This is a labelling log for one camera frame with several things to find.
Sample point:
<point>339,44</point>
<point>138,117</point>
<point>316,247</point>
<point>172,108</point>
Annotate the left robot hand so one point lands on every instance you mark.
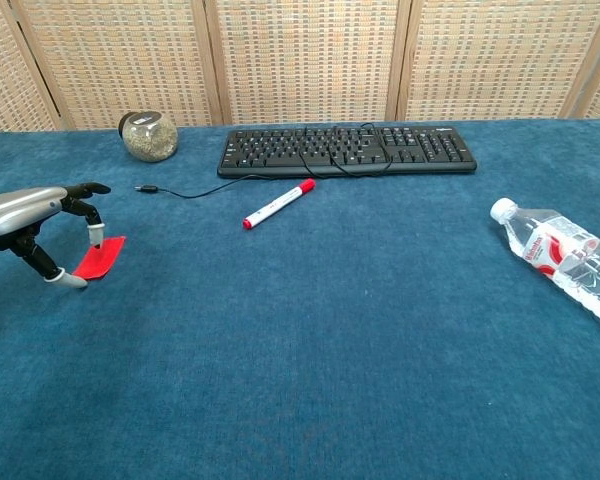
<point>20,215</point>

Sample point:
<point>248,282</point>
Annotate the red plastic piece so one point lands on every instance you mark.
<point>102,260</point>

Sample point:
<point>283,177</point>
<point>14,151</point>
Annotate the round glass jar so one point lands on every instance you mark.
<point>150,138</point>

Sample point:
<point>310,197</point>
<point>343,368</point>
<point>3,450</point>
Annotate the red white marker pen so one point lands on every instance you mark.
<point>278,204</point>

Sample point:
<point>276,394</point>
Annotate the blue table cloth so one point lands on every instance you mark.
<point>300,320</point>

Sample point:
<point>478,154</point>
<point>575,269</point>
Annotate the woven folding screen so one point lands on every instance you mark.
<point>300,60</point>

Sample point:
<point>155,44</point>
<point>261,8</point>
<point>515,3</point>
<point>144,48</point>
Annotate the black computer keyboard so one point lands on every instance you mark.
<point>346,150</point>

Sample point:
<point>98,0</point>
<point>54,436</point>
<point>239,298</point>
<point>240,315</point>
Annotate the clear plastic water bottle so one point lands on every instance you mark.
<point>562,255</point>

